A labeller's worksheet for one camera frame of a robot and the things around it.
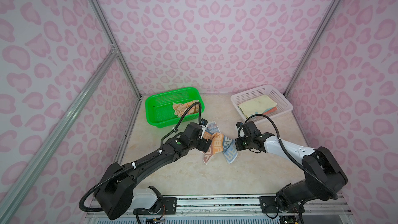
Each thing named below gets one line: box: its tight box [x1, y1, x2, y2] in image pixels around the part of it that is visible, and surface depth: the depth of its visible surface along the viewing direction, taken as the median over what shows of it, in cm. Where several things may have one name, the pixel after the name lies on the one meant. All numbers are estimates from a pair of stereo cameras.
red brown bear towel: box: [262, 106, 278, 115], surface depth 109 cm
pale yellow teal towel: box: [237, 94, 278, 119], surface depth 110 cm
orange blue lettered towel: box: [202, 121, 238, 165], surface depth 90 cm
